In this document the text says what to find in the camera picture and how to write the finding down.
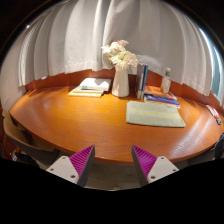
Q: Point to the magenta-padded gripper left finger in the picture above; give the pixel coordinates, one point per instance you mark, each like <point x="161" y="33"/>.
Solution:
<point x="65" y="168"/>

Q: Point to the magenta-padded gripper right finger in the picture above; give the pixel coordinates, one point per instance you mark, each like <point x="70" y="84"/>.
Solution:
<point x="160" y="166"/>

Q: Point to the pale green towel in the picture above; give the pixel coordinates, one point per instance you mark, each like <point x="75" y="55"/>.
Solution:
<point x="153" y="115"/>

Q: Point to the tan wooden chair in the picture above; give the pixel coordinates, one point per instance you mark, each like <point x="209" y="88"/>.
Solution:
<point x="20" y="136"/>

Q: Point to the dark chair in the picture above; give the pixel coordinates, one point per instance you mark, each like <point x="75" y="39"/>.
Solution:
<point x="220" y="146"/>

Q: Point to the blue flat book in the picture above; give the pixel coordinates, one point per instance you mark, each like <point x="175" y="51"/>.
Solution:
<point x="161" y="100"/>

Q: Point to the red and white packet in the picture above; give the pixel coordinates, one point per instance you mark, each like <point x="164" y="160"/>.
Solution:
<point x="213" y="113"/>

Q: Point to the yellow flat book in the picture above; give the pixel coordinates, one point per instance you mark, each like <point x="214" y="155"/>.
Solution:
<point x="85" y="93"/>

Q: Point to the clear plastic drink bottle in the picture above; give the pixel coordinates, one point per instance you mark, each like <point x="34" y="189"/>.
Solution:
<point x="165" y="83"/>

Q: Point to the blue standing book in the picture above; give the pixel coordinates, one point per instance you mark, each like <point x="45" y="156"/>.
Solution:
<point x="144" y="80"/>

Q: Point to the white closed book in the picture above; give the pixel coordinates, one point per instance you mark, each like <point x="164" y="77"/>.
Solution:
<point x="96" y="84"/>

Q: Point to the white ceramic vase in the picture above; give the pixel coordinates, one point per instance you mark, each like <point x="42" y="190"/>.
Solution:
<point x="120" y="85"/>

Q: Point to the window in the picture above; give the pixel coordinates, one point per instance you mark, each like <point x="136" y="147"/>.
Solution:
<point x="215" y="73"/>

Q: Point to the white and pink flowers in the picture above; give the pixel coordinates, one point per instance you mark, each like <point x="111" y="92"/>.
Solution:
<point x="121" y="56"/>

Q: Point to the white curtain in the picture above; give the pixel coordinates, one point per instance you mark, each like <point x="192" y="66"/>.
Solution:
<point x="100" y="33"/>

